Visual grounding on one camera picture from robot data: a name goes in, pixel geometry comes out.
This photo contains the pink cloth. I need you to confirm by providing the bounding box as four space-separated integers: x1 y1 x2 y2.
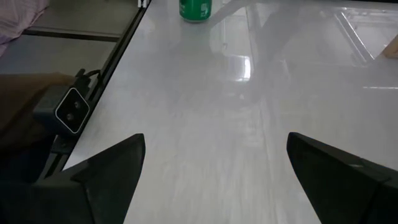
0 0 50 57

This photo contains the black camera cable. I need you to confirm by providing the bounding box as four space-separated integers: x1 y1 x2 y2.
74 68 102 91

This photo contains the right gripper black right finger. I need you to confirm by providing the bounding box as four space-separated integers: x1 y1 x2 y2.
286 132 398 224

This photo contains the grey table-level camera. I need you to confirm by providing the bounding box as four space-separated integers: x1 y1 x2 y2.
32 83 91 138

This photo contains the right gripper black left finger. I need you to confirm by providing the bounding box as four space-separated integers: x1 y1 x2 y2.
0 133 146 224

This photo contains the green Sprite can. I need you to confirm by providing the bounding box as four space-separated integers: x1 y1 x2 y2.
178 0 213 23

